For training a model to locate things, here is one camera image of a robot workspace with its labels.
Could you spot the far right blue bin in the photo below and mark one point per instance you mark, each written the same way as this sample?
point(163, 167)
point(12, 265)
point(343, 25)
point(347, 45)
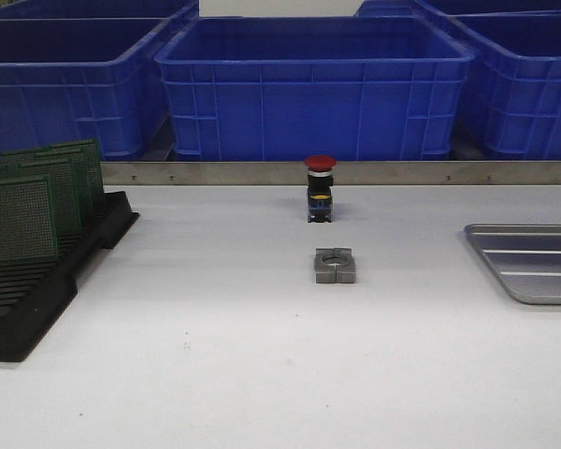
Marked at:
point(454, 8)

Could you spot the left blue plastic bin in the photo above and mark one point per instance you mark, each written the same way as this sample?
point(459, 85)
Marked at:
point(73, 79)

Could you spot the red emergency stop button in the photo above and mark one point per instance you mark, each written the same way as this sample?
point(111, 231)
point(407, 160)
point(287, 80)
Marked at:
point(320, 181)

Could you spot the grey metal clamp block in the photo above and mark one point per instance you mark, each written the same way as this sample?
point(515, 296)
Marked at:
point(334, 265)

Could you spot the silver metal tray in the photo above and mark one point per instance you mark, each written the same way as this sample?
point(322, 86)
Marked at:
point(525, 259)

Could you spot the right blue plastic bin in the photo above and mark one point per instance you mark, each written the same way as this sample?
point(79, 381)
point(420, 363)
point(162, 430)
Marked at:
point(511, 101)

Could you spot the far left blue bin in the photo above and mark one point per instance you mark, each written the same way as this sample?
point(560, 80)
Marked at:
point(96, 9)

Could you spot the black slotted board rack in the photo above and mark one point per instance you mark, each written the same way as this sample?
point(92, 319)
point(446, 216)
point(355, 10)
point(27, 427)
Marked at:
point(33, 295)

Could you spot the steel table edge rail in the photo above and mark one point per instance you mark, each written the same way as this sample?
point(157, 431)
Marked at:
point(345, 173)

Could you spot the blue plastic bin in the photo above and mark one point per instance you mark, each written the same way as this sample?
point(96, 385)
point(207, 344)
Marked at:
point(282, 89)
point(511, 101)
point(73, 79)

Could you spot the center blue plastic bin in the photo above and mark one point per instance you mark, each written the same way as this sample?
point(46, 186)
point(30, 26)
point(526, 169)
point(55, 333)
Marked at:
point(282, 89)

